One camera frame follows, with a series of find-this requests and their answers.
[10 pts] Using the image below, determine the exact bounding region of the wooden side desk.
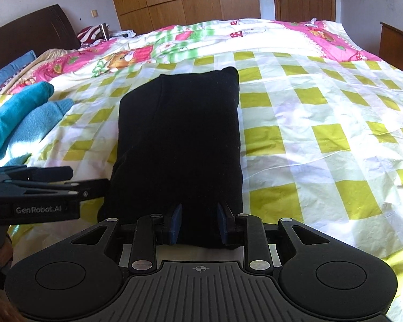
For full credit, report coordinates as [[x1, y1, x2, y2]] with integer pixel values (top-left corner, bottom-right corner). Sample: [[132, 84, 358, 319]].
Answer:
[[379, 22, 403, 71]]

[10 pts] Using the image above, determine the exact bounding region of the blue fleece garment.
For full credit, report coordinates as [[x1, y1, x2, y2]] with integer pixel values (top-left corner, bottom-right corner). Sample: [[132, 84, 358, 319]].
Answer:
[[0, 82, 74, 166]]

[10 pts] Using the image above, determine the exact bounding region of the blue pillow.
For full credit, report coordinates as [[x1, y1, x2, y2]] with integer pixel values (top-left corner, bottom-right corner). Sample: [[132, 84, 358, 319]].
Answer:
[[0, 50, 36, 88]]

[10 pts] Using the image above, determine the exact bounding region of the black knit garment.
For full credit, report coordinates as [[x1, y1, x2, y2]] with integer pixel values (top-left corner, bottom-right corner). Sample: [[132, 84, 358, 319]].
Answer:
[[97, 67, 243, 248]]

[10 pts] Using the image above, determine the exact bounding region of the checkered floral bed quilt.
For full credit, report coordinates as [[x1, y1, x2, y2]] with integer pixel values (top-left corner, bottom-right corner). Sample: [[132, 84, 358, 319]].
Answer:
[[0, 19, 403, 321]]

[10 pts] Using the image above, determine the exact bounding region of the red striped cloth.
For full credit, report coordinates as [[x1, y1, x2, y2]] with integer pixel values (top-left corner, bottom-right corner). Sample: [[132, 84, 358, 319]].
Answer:
[[77, 23, 109, 44]]

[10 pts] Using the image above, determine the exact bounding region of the dark wooden headboard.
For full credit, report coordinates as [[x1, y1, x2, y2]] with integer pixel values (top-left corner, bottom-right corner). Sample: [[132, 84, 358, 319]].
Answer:
[[0, 4, 81, 69]]

